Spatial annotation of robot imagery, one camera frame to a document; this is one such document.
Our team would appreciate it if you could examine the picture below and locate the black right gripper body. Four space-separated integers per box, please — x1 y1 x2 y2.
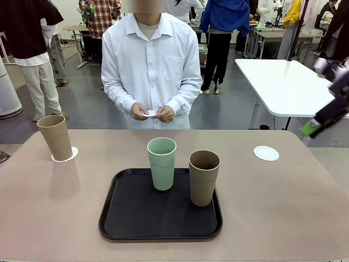
313 73 349 129

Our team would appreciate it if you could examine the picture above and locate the brown tumbler cup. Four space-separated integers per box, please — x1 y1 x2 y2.
188 150 221 207
37 114 73 162

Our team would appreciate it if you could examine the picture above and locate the pale green tumbler cup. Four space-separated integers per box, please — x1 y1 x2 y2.
147 137 177 191

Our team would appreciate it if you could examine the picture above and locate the person's right forearm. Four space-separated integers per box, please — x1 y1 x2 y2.
105 81 140 113

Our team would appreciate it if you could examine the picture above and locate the person's left forearm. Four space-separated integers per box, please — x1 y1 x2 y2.
165 81 203 116

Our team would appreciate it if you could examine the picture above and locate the person's left hand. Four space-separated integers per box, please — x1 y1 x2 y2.
155 106 175 123

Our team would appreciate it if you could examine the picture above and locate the person's right hand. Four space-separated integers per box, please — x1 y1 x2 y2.
130 102 149 121

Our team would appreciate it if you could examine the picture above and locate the white side table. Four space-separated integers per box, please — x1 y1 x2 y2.
234 58 349 130

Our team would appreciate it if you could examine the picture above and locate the person in black coat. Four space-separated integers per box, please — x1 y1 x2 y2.
318 0 349 64

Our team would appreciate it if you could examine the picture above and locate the black stand pole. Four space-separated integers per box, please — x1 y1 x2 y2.
287 0 310 62

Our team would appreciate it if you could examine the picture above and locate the person in cream puffer jacket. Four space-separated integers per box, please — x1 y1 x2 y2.
317 0 336 32

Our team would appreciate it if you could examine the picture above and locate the grey background desk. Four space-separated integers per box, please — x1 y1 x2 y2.
245 24 325 59
63 25 89 69

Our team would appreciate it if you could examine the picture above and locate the person in yellow top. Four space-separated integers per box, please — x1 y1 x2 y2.
276 0 305 59

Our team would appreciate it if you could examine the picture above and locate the person in blue-purple loose top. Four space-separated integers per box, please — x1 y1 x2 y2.
198 0 251 93

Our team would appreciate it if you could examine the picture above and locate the background person in white blouse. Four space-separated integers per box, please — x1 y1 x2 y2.
165 0 204 44

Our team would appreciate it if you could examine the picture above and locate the person in white shirt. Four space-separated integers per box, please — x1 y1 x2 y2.
100 0 204 130

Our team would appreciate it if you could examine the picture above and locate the black serving tray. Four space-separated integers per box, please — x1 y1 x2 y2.
98 168 224 241

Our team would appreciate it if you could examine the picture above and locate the person in plaid shirt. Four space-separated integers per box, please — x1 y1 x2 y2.
79 0 122 63

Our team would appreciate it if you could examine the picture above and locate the person in grey trousers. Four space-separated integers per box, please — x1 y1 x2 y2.
40 16 69 86

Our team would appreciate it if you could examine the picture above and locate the person in black top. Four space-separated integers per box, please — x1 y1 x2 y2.
0 0 65 122

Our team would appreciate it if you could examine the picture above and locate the white cylindrical appliance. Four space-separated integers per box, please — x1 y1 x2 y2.
0 58 23 120

